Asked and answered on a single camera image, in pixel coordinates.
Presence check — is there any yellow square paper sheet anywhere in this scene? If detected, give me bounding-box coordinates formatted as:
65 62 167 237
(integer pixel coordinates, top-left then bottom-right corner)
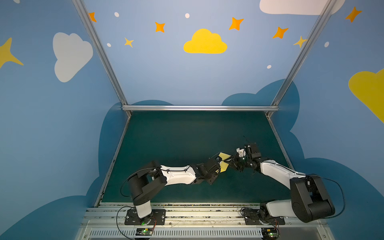
218 152 232 173

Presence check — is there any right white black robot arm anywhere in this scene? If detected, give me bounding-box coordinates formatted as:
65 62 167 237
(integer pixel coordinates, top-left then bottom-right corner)
223 157 336 223

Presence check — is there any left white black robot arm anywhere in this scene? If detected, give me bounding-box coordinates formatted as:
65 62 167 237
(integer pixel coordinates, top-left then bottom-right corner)
126 157 223 221

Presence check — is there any right green circuit board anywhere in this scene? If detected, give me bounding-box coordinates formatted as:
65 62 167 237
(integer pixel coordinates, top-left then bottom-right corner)
262 228 279 240

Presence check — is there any green circuit board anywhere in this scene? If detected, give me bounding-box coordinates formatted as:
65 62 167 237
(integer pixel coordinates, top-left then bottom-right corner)
135 228 154 237
262 228 279 240

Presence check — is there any left green circuit board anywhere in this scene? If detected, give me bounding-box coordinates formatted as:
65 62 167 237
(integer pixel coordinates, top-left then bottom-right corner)
135 228 154 237

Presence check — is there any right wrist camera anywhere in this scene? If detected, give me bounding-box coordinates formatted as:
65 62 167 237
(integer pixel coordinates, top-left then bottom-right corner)
236 143 262 160

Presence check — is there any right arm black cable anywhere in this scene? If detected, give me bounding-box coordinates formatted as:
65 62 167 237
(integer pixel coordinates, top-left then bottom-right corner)
239 163 346 233

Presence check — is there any white slotted cable duct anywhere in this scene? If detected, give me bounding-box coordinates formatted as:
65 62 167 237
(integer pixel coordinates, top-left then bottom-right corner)
88 228 263 239

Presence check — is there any rear aluminium frame crossbar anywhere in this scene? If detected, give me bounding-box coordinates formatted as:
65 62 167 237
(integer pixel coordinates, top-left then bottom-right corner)
122 105 279 112

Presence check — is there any right aluminium frame post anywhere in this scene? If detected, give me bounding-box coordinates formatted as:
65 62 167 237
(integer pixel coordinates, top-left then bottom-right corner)
266 0 338 120

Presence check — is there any aluminium frame post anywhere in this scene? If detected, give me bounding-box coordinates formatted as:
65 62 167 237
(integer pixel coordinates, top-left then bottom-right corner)
73 0 128 107
266 0 338 120

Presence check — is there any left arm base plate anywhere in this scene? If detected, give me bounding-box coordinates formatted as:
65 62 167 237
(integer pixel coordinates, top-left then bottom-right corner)
124 209 166 226

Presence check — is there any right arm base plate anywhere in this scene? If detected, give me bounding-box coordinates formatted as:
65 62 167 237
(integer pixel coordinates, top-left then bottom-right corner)
240 208 286 226

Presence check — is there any front aluminium rail bed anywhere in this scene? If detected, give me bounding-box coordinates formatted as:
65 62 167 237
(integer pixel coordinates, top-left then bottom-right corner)
76 203 335 240

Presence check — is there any left aluminium frame post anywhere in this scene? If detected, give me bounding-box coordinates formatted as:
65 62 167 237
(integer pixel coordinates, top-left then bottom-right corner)
73 0 128 107

